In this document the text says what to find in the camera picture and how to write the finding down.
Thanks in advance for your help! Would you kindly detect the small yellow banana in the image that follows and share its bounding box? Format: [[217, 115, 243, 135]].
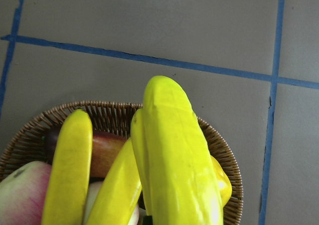
[[210, 156, 232, 207]]

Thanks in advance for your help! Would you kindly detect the pink green apple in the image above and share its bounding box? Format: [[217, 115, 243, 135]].
[[0, 161, 51, 225]]

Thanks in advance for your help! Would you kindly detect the long yellow banana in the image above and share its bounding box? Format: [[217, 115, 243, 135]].
[[41, 109, 93, 225]]

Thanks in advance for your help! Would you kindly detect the orange red mango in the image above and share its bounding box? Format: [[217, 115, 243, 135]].
[[90, 130, 127, 178]]

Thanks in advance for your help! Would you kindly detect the brown wicker basket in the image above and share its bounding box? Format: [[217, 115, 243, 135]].
[[0, 101, 243, 225]]

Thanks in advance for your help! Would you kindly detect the curved yellow banana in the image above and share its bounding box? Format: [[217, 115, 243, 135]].
[[85, 139, 142, 225]]

